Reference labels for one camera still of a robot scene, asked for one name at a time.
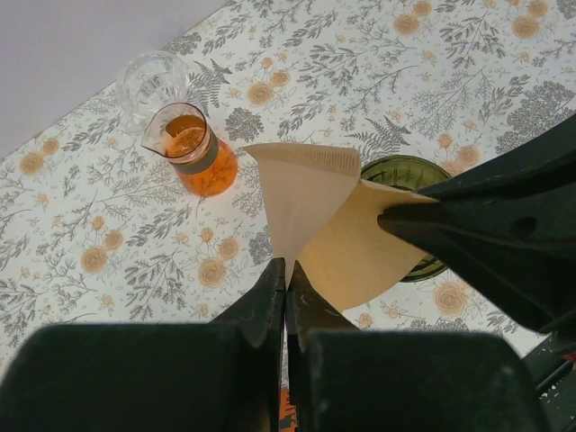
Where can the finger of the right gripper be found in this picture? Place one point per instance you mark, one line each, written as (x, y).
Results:
(543, 166)
(523, 262)

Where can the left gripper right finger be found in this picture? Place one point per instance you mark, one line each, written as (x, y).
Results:
(306, 310)

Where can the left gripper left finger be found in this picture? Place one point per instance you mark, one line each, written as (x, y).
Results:
(259, 317)

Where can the brown paper coffee filter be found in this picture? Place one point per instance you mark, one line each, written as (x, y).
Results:
(322, 216)

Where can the green glass dripper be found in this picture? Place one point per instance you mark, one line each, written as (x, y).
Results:
(408, 173)

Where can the orange liquid glass carafe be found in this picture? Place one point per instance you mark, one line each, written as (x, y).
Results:
(181, 135)

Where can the floral table mat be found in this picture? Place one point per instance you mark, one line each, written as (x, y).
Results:
(94, 227)

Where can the clear empty glass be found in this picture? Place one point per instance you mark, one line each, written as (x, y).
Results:
(148, 83)

